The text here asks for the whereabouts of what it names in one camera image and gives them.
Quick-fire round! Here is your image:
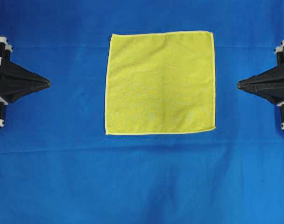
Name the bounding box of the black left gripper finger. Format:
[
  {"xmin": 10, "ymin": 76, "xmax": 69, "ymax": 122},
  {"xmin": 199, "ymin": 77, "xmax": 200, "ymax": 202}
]
[
  {"xmin": 0, "ymin": 58, "xmax": 50, "ymax": 84},
  {"xmin": 1, "ymin": 83, "xmax": 50, "ymax": 103}
]

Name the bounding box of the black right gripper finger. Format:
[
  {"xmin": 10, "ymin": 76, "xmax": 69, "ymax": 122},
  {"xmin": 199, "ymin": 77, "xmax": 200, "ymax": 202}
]
[
  {"xmin": 237, "ymin": 66, "xmax": 284, "ymax": 86},
  {"xmin": 237, "ymin": 85, "xmax": 284, "ymax": 105}
]

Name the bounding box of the yellow-green microfiber towel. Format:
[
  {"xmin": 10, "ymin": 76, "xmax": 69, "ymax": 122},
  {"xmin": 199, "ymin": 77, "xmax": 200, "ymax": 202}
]
[{"xmin": 104, "ymin": 31, "xmax": 216, "ymax": 135}]

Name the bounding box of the blue table cloth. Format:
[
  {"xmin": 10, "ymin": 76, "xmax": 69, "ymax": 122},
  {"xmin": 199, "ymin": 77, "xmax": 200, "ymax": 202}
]
[{"xmin": 0, "ymin": 0, "xmax": 284, "ymax": 224}]

